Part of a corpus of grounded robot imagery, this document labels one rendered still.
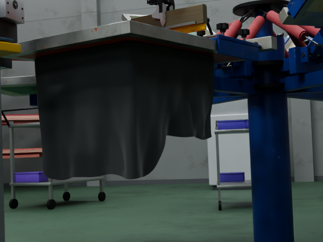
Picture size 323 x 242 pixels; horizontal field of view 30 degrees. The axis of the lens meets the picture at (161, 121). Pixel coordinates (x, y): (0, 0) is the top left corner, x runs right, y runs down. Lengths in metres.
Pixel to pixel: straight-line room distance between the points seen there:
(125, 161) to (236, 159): 6.59
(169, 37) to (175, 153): 8.44
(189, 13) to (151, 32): 0.54
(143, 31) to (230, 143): 6.69
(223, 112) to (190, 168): 2.01
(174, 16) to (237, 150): 6.12
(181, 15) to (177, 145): 7.99
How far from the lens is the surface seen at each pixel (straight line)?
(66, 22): 11.27
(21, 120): 10.07
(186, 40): 2.00
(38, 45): 2.03
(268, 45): 2.43
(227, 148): 8.45
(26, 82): 3.00
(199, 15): 2.34
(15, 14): 2.40
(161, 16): 2.41
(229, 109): 8.49
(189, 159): 10.25
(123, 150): 1.89
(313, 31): 2.90
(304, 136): 9.77
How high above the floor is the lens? 0.62
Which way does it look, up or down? 3 degrees up
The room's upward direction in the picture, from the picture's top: 2 degrees counter-clockwise
